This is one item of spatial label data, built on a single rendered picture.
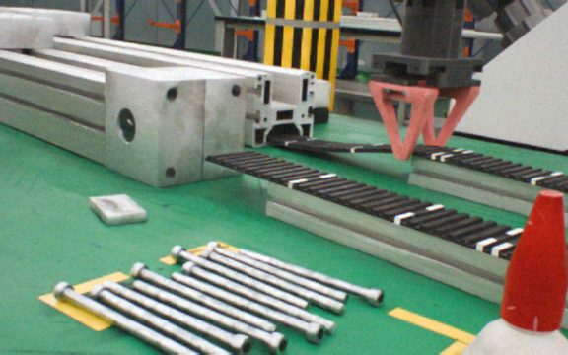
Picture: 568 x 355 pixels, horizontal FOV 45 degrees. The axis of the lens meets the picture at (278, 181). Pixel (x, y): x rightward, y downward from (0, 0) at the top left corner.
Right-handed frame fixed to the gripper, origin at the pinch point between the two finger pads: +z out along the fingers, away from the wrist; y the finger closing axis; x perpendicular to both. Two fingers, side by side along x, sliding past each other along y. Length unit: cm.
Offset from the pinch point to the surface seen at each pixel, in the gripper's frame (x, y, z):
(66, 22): -76, -1, -8
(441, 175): 3.8, 1.3, 1.7
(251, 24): -487, -401, 7
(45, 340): 9.8, 43.5, 3.4
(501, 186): 10.4, 1.9, 1.2
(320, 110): -27.5, -15.0, 1.3
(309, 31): -237, -227, 0
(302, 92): -20.2, -3.5, -2.8
